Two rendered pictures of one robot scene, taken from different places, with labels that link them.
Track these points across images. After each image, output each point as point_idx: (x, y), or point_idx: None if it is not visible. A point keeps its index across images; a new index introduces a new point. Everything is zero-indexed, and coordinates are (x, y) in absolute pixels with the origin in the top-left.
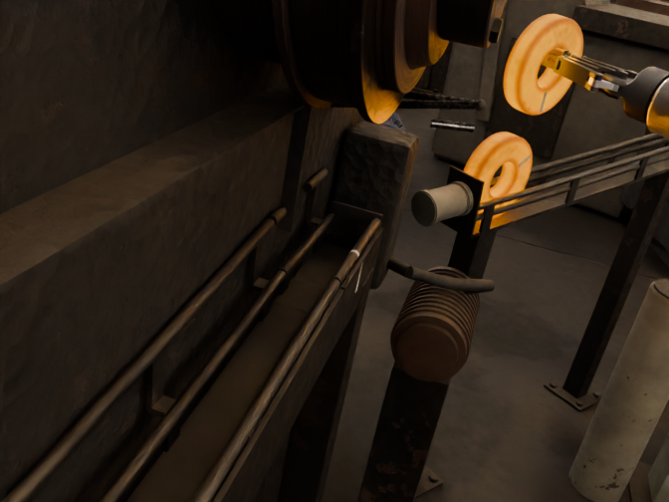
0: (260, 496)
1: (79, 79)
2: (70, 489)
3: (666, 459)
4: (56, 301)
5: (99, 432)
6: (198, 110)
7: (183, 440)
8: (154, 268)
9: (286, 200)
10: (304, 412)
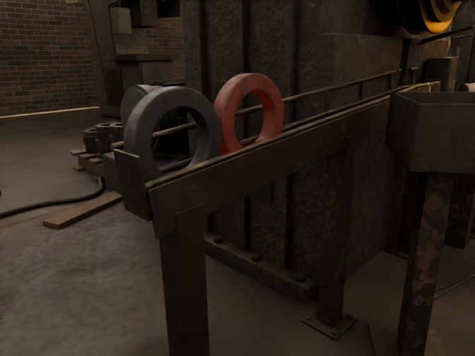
0: (396, 208)
1: (348, 10)
2: (343, 103)
3: None
4: (345, 45)
5: (350, 94)
6: (373, 33)
7: None
8: (363, 56)
9: (402, 74)
10: None
